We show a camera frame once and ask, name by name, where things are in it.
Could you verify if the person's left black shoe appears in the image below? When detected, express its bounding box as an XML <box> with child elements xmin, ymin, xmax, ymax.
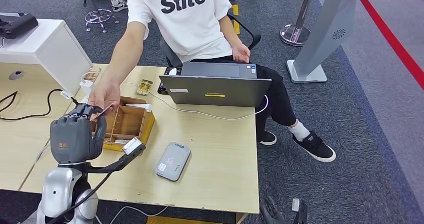
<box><xmin>292</xmin><ymin>131</ymin><xmax>337</xmax><ymax>163</ymax></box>

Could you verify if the white power strip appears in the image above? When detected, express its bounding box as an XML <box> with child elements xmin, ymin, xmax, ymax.
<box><xmin>71</xmin><ymin>94</ymin><xmax>91</xmax><ymax>110</ymax></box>

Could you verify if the white cable under desk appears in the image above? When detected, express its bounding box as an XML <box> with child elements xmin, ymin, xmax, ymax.
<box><xmin>94</xmin><ymin>205</ymin><xmax>170</xmax><ymax>224</ymax></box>

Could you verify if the black device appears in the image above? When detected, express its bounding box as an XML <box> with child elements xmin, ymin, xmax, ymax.
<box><xmin>0</xmin><ymin>13</ymin><xmax>39</xmax><ymax>40</ymax></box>

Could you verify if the black power cable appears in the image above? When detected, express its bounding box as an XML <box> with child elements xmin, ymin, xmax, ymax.
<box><xmin>0</xmin><ymin>89</ymin><xmax>80</xmax><ymax>121</ymax></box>

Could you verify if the person's right black shoe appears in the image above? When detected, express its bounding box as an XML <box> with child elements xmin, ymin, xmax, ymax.
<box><xmin>257</xmin><ymin>131</ymin><xmax>278</xmax><ymax>146</ymax></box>

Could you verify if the person's right hand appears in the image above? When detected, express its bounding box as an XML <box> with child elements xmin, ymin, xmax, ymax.
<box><xmin>87</xmin><ymin>80</ymin><xmax>122</xmax><ymax>117</ymax></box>

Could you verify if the wooden card box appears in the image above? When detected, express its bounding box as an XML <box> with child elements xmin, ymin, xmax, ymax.
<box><xmin>91</xmin><ymin>96</ymin><xmax>156</xmax><ymax>152</ymax></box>

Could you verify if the red floor tape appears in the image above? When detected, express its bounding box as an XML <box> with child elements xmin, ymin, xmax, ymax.
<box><xmin>357</xmin><ymin>0</ymin><xmax>424</xmax><ymax>90</ymax></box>

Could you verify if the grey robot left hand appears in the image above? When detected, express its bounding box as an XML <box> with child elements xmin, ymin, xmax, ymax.
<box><xmin>49</xmin><ymin>103</ymin><xmax>108</xmax><ymax>165</ymax></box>

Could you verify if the small patterned packet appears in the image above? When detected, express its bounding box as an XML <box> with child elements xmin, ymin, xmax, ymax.
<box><xmin>80</xmin><ymin>67</ymin><xmax>102</xmax><ymax>88</ymax></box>

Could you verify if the black office chair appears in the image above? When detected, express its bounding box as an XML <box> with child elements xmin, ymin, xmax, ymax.
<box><xmin>159</xmin><ymin>13</ymin><xmax>262</xmax><ymax>68</ymax></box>

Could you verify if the yellow floor tape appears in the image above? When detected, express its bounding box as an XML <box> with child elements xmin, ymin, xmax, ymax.
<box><xmin>231</xmin><ymin>4</ymin><xmax>240</xmax><ymax>36</ymax></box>
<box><xmin>147</xmin><ymin>215</ymin><xmax>238</xmax><ymax>224</ymax></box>

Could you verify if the grey kiosk stand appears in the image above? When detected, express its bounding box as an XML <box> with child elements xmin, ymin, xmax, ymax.
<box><xmin>286</xmin><ymin>0</ymin><xmax>360</xmax><ymax>84</ymax></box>

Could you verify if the black stool chrome base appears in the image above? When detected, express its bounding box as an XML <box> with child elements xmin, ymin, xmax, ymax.
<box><xmin>70</xmin><ymin>0</ymin><xmax>121</xmax><ymax>34</ymax></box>

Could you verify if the chrome stanchion post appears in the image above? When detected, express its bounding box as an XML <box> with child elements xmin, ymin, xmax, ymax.
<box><xmin>279</xmin><ymin>0</ymin><xmax>320</xmax><ymax>47</ymax></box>

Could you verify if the patterned ID card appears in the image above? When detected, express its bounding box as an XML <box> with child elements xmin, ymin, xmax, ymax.
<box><xmin>135</xmin><ymin>79</ymin><xmax>154</xmax><ymax>96</ymax></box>

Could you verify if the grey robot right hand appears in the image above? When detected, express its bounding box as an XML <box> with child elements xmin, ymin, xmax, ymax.
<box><xmin>259</xmin><ymin>195</ymin><xmax>282</xmax><ymax>224</ymax></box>

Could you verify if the person's black shoe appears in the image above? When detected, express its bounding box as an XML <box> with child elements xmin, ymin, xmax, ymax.
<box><xmin>292</xmin><ymin>131</ymin><xmax>337</xmax><ymax>163</ymax></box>
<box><xmin>257</xmin><ymin>131</ymin><xmax>278</xmax><ymax>146</ymax></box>

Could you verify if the white laptop cable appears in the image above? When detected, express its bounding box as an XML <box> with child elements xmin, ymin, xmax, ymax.
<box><xmin>147</xmin><ymin>89</ymin><xmax>270</xmax><ymax>121</ymax></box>

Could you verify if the grey card reader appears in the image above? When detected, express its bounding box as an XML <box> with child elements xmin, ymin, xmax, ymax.
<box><xmin>154</xmin><ymin>141</ymin><xmax>192</xmax><ymax>182</ymax></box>

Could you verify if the person's left hand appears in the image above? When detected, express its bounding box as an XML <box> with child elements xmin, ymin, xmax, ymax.
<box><xmin>231</xmin><ymin>43</ymin><xmax>252</xmax><ymax>64</ymax></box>

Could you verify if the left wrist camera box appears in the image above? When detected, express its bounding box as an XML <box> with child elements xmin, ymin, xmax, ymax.
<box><xmin>82</xmin><ymin>136</ymin><xmax>147</xmax><ymax>174</ymax></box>

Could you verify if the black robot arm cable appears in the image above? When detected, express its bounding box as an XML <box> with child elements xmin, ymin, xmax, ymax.
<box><xmin>46</xmin><ymin>171</ymin><xmax>115</xmax><ymax>224</ymax></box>

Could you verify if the thin grey cable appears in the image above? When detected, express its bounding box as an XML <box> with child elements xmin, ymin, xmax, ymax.
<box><xmin>33</xmin><ymin>142</ymin><xmax>51</xmax><ymax>165</ymax></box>

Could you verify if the light wooden side desk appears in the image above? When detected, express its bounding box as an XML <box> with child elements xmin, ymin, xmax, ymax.
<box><xmin>0</xmin><ymin>62</ymin><xmax>82</xmax><ymax>191</ymax></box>

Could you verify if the white cabinet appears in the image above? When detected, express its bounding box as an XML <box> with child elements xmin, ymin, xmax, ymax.
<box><xmin>0</xmin><ymin>18</ymin><xmax>93</xmax><ymax>97</ymax></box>

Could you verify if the tan room key card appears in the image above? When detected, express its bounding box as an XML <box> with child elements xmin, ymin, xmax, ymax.
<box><xmin>90</xmin><ymin>104</ymin><xmax>116</xmax><ymax>121</ymax></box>

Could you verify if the grey laptop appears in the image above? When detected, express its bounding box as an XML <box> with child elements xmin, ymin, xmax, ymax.
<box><xmin>158</xmin><ymin>62</ymin><xmax>273</xmax><ymax>108</ymax></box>

